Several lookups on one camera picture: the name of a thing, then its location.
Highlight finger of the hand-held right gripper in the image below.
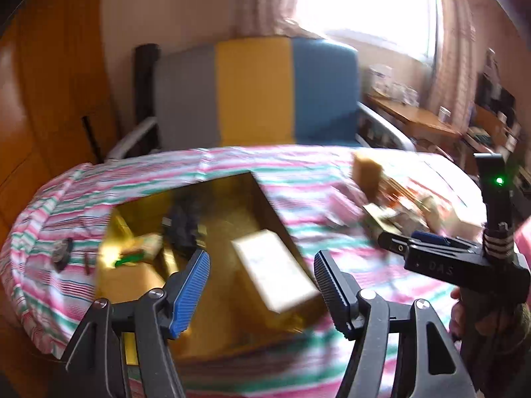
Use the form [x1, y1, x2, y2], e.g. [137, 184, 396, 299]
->
[377, 232, 487, 279]
[410, 230, 484, 253]

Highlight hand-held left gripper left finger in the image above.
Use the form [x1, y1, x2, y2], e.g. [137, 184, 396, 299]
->
[50, 249, 211, 398]

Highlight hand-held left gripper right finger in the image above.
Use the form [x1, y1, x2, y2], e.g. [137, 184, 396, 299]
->
[314, 250, 478, 398]

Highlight gold box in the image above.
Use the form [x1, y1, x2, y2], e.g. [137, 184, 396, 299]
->
[95, 171, 329, 366]

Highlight yellow sponge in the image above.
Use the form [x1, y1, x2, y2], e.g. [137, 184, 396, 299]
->
[352, 153, 384, 200]

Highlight person's right hand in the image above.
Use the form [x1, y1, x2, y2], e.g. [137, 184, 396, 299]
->
[450, 287, 504, 341]

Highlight beige cardboard box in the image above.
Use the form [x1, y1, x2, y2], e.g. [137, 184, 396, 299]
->
[435, 205, 487, 239]

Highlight dark blue object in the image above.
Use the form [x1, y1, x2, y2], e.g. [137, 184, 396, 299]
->
[165, 204, 205, 254]

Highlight beige snack packet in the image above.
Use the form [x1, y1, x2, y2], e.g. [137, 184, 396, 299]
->
[135, 234, 163, 263]

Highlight white carton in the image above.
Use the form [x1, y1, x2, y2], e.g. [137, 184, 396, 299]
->
[231, 229, 321, 313]

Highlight cluttered shelf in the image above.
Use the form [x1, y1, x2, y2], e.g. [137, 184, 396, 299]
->
[464, 49, 524, 163]

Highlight wooden side desk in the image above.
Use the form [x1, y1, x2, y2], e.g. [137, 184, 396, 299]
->
[364, 93, 462, 152]

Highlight striped cloth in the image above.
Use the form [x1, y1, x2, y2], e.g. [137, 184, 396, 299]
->
[0, 144, 531, 398]

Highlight black round suction cup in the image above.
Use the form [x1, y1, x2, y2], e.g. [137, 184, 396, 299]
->
[51, 237, 74, 273]

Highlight glass jars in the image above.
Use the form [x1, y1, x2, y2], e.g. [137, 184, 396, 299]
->
[390, 83, 420, 107]

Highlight white box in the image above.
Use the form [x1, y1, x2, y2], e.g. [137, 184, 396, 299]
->
[365, 64, 395, 93]

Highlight pink curtain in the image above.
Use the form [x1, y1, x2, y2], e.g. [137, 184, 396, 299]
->
[431, 0, 500, 133]
[236, 0, 318, 39]

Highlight grey yellow blue chair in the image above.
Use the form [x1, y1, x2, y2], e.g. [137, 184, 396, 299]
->
[106, 36, 416, 162]

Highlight wooden wardrobe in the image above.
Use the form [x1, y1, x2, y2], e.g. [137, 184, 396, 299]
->
[0, 0, 127, 237]

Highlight window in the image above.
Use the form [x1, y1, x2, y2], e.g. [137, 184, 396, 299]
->
[298, 0, 441, 64]

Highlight black upright post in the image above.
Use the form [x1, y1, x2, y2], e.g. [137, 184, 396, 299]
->
[134, 43, 162, 153]

